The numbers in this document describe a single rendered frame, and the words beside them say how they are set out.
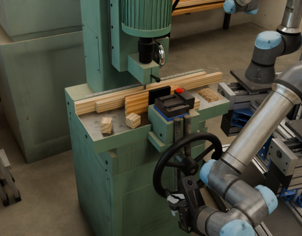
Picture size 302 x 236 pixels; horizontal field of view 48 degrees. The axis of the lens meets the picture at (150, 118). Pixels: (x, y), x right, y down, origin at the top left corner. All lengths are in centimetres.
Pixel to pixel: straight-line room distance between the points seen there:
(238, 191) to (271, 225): 99
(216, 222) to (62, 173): 162
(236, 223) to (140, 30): 68
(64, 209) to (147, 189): 83
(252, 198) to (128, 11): 70
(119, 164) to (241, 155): 50
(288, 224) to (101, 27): 134
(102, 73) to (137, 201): 56
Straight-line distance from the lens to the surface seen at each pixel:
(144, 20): 117
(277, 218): 197
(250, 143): 99
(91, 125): 125
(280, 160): 149
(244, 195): 95
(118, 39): 133
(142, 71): 127
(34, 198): 228
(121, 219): 153
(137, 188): 144
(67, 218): 213
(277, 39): 176
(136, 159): 132
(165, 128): 117
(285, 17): 184
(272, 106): 101
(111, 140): 120
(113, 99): 132
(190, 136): 112
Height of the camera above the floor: 163
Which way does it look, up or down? 35 degrees down
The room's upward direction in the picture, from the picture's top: 2 degrees clockwise
